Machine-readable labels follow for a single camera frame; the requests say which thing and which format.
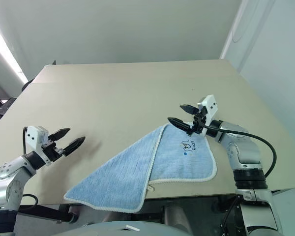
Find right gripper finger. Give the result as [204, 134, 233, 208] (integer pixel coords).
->
[178, 104, 200, 116]
[167, 117, 195, 136]

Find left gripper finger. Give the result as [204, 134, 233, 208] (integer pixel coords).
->
[48, 127, 71, 143]
[62, 136, 86, 157]

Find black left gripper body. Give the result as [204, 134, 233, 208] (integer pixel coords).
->
[41, 141, 65, 163]

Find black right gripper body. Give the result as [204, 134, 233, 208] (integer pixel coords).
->
[190, 107, 209, 136]

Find light blue towel white trim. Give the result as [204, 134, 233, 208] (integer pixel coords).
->
[63, 122, 217, 213]

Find dark chair back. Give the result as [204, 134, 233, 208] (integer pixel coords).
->
[22, 78, 36, 92]

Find black metal table brace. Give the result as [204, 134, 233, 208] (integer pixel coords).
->
[14, 203, 80, 224]

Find black equipment beside table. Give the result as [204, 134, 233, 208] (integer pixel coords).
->
[0, 89, 18, 133]

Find grey rounded shape under table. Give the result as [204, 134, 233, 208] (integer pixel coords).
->
[163, 205, 193, 233]

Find grey robot torso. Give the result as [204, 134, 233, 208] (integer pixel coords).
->
[82, 216, 197, 236]

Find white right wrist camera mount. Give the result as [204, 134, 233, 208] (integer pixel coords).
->
[197, 94, 220, 137]

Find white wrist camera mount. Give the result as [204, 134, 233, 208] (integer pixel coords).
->
[26, 125, 52, 166]
[197, 94, 220, 137]

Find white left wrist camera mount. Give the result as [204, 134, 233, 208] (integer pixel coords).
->
[26, 125, 52, 166]

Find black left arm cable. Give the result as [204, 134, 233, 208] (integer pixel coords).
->
[22, 126, 39, 207]

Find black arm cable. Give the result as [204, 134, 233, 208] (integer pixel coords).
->
[22, 126, 39, 207]
[200, 124, 278, 179]

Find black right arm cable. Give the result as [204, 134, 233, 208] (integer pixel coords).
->
[200, 124, 278, 179]

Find thin black torso cable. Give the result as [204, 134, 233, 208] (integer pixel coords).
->
[221, 196, 241, 231]

